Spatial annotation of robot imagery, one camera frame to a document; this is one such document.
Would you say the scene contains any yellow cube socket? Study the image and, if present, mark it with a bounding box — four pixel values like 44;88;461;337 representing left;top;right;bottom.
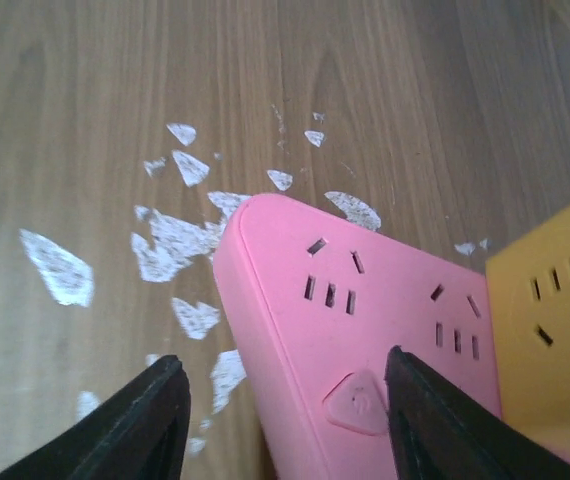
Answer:
486;205;570;454

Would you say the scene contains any pink triangular power socket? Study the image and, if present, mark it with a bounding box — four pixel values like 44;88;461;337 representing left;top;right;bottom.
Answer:
212;193;570;480

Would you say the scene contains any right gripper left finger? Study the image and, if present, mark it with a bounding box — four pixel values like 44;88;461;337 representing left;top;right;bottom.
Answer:
0;355;191;479

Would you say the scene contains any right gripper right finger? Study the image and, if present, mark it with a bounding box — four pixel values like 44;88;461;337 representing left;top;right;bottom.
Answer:
385;346;570;479

